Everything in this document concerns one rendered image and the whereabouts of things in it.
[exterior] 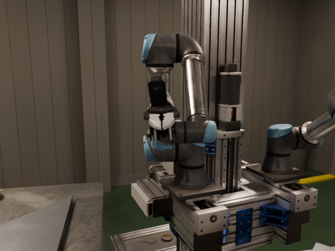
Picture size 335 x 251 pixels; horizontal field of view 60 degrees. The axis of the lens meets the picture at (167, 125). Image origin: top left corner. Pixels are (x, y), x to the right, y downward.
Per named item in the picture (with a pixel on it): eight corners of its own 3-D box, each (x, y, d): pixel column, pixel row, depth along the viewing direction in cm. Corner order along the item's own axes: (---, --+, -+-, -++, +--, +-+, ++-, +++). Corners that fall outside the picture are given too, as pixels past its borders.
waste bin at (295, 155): (314, 171, 458) (318, 134, 447) (293, 176, 436) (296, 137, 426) (289, 163, 499) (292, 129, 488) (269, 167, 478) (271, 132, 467)
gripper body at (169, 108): (178, 140, 75) (175, 126, 87) (176, 108, 73) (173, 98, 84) (148, 142, 75) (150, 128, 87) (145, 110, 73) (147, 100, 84)
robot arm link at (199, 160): (207, 166, 123) (207, 135, 121) (175, 166, 123) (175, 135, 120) (202, 158, 135) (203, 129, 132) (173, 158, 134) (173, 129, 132)
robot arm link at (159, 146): (183, 152, 96) (184, 120, 92) (149, 152, 95) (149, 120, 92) (182, 143, 103) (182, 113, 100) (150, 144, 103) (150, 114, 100)
